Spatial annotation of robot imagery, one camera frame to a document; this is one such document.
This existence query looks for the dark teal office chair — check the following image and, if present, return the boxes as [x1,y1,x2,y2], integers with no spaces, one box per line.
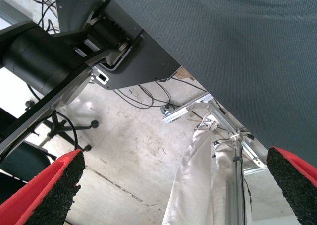
[0,100,100,183]

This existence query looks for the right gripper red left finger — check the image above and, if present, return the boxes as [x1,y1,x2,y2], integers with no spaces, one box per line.
[0,148,86,225]

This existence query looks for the thin black floor cable loops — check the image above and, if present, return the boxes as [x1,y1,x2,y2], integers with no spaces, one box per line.
[112,77,206,109]

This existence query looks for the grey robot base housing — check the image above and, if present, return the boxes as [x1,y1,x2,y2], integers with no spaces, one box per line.
[54,0,181,91]

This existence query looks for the beige trouser leg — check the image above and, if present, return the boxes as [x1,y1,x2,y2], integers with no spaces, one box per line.
[162,128,253,225]

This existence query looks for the black robot torso linkage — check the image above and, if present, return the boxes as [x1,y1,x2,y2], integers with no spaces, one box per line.
[0,11,144,159]

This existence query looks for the dark grey table cloth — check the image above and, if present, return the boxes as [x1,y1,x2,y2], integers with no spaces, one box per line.
[101,0,317,166]

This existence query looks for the black frame post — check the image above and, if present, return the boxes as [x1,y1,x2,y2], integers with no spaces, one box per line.
[0,107,19,139]

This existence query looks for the tangled thin black floor cables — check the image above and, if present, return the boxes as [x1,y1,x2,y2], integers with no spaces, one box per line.
[24,0,60,35]

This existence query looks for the aluminium extrusion frame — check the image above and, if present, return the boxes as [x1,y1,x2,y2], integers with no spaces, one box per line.
[160,92,269,225]

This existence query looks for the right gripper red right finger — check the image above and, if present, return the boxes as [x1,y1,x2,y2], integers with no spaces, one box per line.
[266,146,317,225]

